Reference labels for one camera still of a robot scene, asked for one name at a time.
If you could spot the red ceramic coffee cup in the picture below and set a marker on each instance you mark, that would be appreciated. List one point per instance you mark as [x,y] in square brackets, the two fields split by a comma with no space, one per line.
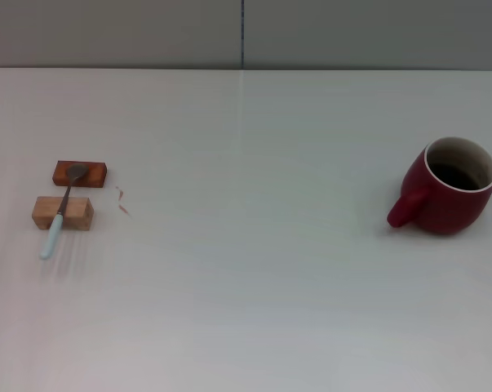
[445,208]

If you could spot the reddish brown wooden block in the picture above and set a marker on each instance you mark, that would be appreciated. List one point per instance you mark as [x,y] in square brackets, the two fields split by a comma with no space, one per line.
[92,175]

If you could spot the light tan wooden block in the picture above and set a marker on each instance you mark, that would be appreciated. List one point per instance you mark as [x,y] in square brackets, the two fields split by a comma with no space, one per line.
[76,210]

